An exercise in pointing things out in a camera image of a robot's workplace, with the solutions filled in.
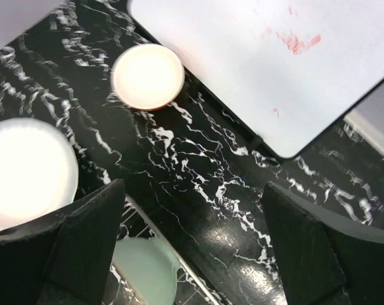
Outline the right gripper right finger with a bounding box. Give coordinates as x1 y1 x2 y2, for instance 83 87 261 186
262 182 384 304

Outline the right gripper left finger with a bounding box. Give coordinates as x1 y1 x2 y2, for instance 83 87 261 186
0 179 126 304

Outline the pale green bowl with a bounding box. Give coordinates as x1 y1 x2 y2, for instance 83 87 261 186
112 237 180 304

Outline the white grey rimmed plate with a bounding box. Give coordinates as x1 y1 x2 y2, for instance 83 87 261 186
0 118 79 231

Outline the orange white bowl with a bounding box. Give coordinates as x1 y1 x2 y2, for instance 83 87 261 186
110 43 185 110

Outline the metal wire dish rack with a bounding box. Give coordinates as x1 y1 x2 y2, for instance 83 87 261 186
110 196 229 304

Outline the white whiteboard black frame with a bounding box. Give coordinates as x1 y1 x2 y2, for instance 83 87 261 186
128 1 384 159

